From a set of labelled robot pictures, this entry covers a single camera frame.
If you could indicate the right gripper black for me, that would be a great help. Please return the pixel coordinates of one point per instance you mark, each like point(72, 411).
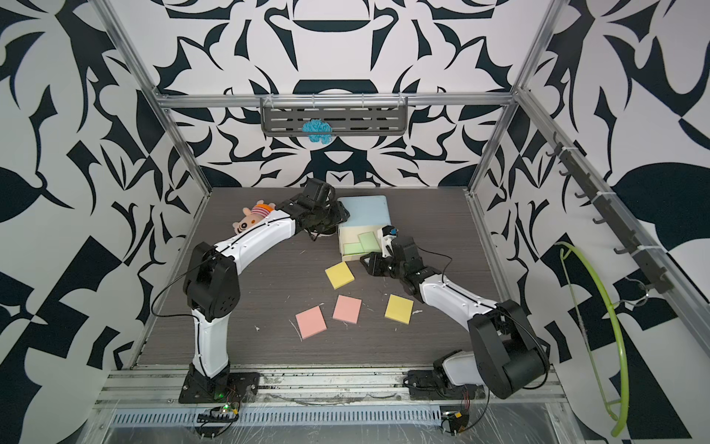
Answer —
point(375, 265)

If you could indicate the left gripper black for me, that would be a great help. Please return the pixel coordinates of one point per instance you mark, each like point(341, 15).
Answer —
point(339, 210)

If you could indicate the green sticky note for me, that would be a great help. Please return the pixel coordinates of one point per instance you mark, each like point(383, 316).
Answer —
point(369, 242)
point(354, 248)

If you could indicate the light blue drawer box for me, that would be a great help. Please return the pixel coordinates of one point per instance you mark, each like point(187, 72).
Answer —
point(368, 213)

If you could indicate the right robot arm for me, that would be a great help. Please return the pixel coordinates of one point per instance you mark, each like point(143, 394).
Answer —
point(506, 355)

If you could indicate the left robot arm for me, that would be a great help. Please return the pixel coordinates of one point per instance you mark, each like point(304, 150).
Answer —
point(212, 284)

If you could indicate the yellow sticky note upper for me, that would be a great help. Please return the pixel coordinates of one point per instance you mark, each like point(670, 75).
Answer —
point(339, 275)

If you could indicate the yellow sticky note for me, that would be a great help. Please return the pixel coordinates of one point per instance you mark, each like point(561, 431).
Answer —
point(399, 309)
point(339, 275)

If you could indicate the yellow sticky note right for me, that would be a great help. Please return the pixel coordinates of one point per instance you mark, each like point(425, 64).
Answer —
point(399, 309)

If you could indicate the pink sticky note right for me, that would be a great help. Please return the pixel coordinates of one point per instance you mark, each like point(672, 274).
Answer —
point(347, 309)

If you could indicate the pink sticky note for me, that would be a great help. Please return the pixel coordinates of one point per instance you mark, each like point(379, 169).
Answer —
point(347, 309)
point(311, 322)

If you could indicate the pink sticky note left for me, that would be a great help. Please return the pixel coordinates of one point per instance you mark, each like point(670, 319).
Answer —
point(311, 322)

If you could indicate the plush doll face up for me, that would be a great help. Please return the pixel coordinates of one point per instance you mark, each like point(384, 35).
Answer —
point(252, 216)

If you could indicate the teal yarn ball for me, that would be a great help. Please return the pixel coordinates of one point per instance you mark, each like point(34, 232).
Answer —
point(318, 131)

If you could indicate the right electronics board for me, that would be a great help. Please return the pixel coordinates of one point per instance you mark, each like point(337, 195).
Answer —
point(455, 423)

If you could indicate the electronics board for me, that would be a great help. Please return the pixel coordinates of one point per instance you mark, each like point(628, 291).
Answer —
point(455, 423)
point(221, 415)

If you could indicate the left electronics board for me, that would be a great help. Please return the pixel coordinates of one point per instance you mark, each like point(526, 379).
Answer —
point(221, 415)

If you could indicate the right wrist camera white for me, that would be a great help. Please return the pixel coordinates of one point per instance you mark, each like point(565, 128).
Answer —
point(387, 235)

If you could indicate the grey metal wall shelf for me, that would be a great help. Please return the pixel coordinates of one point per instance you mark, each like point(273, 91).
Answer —
point(355, 116)

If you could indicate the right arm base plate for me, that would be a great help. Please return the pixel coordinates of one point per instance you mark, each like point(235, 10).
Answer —
point(433, 385)

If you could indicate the white cable duct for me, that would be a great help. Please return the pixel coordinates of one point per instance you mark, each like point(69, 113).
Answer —
point(425, 415)

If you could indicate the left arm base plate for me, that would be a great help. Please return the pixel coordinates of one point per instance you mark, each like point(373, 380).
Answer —
point(226, 387)

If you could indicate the black hook rail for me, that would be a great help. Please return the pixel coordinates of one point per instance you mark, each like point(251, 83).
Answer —
point(613, 214)

